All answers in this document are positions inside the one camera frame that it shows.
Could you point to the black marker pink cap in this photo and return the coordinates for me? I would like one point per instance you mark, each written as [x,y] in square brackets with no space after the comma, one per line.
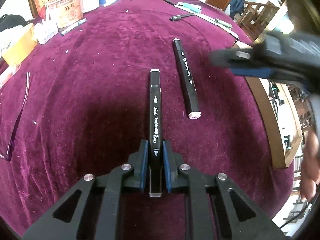
[186,80]

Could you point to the person right hand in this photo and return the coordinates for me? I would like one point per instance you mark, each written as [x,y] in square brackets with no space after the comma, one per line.
[310,167]

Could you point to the clear plastic case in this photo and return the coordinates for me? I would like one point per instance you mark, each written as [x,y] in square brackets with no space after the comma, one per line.
[10,71]

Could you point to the cardboard tray box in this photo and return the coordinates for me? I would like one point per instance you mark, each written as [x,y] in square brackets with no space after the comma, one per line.
[280,119]

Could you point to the blue white pen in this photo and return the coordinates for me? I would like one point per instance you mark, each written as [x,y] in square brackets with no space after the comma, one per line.
[191,8]

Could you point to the blue whiteboard marker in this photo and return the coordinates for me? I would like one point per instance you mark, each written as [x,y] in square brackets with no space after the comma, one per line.
[73,26]

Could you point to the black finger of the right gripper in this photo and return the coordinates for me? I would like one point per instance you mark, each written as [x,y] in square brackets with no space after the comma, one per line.
[240,62]

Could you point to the black pen on table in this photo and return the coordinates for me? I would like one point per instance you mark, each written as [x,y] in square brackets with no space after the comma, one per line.
[179,17]

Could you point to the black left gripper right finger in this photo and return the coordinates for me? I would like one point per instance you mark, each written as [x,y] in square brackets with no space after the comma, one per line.
[214,206]

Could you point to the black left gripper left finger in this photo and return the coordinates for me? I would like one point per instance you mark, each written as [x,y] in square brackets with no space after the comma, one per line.
[93,209]

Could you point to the green pen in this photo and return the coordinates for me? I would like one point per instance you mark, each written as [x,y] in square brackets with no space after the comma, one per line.
[227,25]

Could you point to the white small carton box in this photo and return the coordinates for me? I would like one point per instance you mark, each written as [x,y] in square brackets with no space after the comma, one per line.
[45,31]

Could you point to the person in blue jacket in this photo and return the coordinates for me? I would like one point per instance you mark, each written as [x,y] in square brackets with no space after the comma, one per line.
[236,7]

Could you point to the brown packing tape roll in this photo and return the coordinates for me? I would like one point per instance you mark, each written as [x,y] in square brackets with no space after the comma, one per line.
[17,43]

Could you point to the black marker grey cap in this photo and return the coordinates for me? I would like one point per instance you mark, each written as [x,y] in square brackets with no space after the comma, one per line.
[155,135]

